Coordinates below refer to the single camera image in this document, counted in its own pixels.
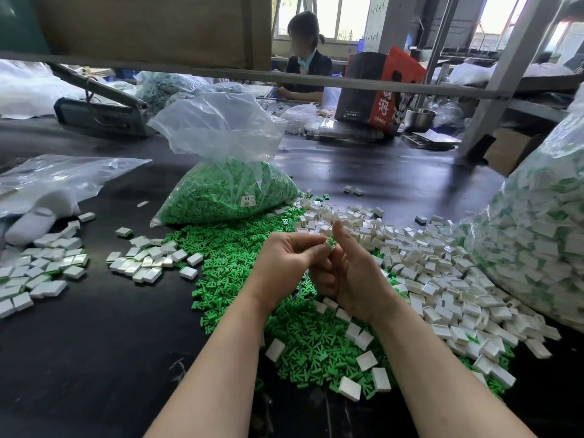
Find grey metal shelf frame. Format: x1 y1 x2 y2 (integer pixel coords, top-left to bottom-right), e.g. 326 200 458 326
0 0 584 161

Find white paper sheets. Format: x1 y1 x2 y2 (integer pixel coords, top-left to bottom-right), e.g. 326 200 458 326
403 128 462 150

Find person's left hand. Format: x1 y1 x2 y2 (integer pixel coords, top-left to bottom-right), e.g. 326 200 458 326
242 231 332 312

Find pile of assembled white pieces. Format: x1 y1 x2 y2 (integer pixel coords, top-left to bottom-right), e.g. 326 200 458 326
0 211 96 319

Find metal bowl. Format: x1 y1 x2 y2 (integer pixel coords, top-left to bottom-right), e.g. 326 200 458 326
404 107 436 133

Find white plastic sheet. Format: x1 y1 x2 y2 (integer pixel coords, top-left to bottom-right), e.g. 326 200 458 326
0 61 85 119

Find bag of green clips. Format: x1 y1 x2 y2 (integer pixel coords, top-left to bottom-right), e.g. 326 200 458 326
148 92 301 227

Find person's left forearm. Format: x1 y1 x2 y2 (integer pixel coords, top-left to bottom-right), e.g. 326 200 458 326
144 298 275 438

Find cardboard box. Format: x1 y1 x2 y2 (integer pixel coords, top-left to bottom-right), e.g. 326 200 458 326
484 127 546 177

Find crumpled white plastic bag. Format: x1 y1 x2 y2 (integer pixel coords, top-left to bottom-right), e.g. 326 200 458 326
280 102 325 135

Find person's right hand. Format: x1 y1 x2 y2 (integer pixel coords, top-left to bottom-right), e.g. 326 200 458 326
310 220 405 327

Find clear bag of pale parts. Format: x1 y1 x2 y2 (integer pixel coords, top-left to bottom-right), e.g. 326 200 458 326
134 71 273 115

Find white bags on shelf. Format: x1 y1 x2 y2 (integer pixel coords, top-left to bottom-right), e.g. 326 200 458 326
447 61 572 88

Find person's right forearm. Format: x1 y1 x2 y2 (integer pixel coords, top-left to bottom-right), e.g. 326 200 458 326
374 304 538 438

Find black table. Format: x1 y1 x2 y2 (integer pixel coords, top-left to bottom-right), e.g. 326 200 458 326
0 85 584 438

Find black and red box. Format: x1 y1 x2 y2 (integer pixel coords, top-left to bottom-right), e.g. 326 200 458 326
335 45 427 133

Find pile of white plastic caps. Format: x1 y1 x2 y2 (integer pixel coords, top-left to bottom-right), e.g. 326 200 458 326
265 192 562 402

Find empty clear plastic bag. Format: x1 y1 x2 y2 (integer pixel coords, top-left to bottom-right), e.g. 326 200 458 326
0 155 151 246

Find brown board panel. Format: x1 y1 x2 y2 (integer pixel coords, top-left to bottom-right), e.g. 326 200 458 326
0 0 273 68

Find pile of green parts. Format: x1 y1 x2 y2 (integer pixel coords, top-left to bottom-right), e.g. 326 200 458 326
165 207 514 400

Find large bag of white caps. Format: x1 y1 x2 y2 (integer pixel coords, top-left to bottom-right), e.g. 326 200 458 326
464 82 584 334

